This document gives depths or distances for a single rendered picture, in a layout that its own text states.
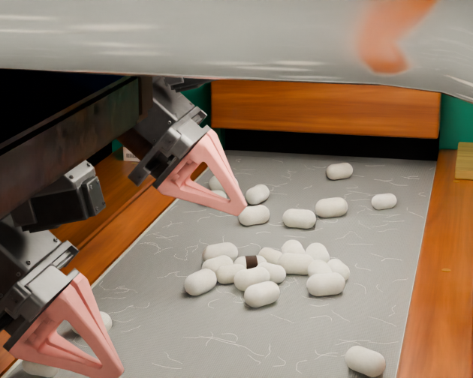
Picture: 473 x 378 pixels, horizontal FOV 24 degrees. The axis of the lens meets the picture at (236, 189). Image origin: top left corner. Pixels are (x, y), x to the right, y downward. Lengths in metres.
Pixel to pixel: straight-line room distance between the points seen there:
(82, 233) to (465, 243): 0.38
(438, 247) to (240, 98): 0.46
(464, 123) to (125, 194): 0.48
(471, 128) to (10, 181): 1.27
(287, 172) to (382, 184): 0.13
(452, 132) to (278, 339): 0.62
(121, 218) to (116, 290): 0.16
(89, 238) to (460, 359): 0.43
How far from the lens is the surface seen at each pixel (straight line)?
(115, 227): 1.16
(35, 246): 0.81
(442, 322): 0.91
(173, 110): 1.00
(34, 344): 0.83
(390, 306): 1.00
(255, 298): 0.98
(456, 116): 1.48
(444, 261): 1.05
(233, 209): 1.02
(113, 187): 1.28
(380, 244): 1.16
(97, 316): 0.82
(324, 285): 1.01
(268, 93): 1.44
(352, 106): 1.42
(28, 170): 0.25
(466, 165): 1.35
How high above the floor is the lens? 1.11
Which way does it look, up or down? 16 degrees down
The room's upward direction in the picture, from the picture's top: straight up
